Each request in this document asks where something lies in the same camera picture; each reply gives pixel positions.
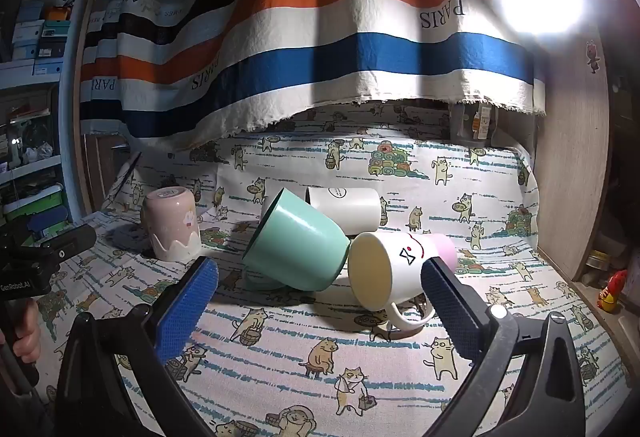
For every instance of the cat printed bed sheet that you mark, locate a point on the cat printed bed sheet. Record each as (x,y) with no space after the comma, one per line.
(300,357)

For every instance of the striped blanket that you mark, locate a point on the striped blanket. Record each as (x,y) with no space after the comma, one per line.
(310,32)

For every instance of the plain white cup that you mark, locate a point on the plain white cup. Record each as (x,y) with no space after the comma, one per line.
(350,209)

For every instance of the dark bottle with label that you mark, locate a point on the dark bottle with label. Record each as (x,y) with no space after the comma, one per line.
(475,122)

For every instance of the wooden side board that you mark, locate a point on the wooden side board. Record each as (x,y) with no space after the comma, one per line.
(570,167)

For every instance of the stack of shoe boxes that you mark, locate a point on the stack of shoe boxes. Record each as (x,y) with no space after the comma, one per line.
(42,22)

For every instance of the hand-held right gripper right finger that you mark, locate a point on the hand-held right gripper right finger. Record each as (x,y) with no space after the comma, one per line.
(450,307)

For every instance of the mint green cup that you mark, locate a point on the mint green cup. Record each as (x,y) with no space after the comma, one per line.
(295,247)

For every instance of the cartoon wall sticker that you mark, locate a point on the cartoon wall sticker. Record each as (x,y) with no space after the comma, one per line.
(593,57)

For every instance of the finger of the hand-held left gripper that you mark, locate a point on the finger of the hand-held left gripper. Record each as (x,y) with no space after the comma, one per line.
(49,220)
(70,242)

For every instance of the thin dark stick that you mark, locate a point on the thin dark stick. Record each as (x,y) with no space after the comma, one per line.
(122,184)

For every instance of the white storage shelf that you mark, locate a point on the white storage shelf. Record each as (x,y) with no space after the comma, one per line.
(30,142)

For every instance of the round metal tin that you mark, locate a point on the round metal tin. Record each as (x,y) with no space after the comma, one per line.
(597,260)

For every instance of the white cup with face print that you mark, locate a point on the white cup with face print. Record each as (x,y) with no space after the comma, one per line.
(395,277)

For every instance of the red figurine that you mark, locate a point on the red figurine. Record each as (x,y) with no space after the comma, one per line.
(611,292)

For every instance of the person's left hand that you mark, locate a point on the person's left hand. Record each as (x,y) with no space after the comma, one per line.
(27,334)

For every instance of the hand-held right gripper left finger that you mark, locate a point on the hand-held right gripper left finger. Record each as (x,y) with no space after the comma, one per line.
(182,312)

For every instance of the pink cup with white base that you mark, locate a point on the pink cup with white base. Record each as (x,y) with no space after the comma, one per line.
(170,222)

